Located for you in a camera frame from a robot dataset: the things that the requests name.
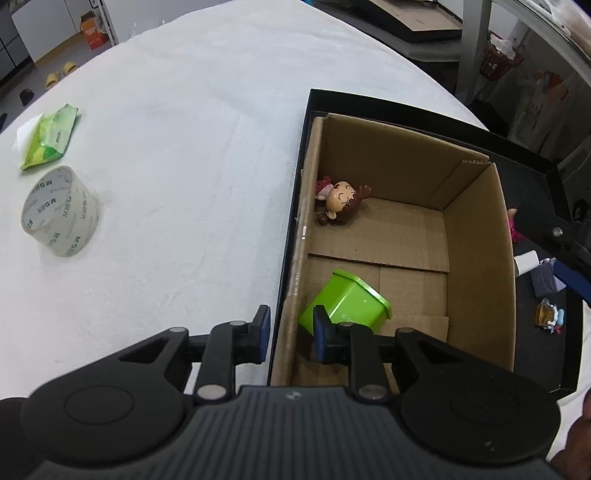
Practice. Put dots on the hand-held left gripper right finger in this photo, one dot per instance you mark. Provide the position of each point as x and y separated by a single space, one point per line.
320 339

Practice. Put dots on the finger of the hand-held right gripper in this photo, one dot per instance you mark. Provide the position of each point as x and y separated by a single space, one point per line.
575 279

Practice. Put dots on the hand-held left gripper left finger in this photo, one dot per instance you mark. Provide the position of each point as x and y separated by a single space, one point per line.
263 333

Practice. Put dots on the purple box toy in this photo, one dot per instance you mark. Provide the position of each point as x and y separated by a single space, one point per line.
547 279

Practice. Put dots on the small blue red figurine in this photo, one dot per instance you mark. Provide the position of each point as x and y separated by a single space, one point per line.
550 316

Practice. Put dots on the green plastic container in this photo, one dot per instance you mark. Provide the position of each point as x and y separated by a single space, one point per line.
351 300

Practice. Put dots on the small white box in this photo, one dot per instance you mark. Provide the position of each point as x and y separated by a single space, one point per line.
526 263

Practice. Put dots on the pink figurine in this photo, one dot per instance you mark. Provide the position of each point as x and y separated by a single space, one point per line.
513 228

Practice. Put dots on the black shallow tray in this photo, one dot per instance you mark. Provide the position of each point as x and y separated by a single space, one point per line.
526 184

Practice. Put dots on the brown cardboard box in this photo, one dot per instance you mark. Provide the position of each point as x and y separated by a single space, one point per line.
392 230

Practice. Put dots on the brown-haired doll figurine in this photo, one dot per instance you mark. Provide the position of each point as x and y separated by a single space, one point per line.
341 203

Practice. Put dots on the person's right hand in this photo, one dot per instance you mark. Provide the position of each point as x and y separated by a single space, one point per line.
579 447

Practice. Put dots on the white printed cloth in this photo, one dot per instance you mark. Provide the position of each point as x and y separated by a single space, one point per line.
540 115

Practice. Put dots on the clear tape roll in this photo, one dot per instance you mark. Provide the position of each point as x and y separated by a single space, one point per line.
69 217

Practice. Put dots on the red-brown woven basket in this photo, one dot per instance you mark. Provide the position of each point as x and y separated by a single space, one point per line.
498 60

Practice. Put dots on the black grey desk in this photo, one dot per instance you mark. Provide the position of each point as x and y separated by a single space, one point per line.
471 46

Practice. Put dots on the green wipes packet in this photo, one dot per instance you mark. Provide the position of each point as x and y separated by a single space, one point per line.
51 138

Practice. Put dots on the white paper sheet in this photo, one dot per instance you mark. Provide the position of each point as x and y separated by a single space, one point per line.
25 134

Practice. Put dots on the black shoe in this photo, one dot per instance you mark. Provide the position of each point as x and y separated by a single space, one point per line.
26 96

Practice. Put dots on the orange cardboard box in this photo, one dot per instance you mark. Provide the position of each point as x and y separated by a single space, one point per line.
95 32

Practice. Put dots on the white floor cabinet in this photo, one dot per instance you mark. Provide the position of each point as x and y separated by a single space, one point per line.
51 27

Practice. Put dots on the black picture frame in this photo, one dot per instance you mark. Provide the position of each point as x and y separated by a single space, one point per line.
415 21

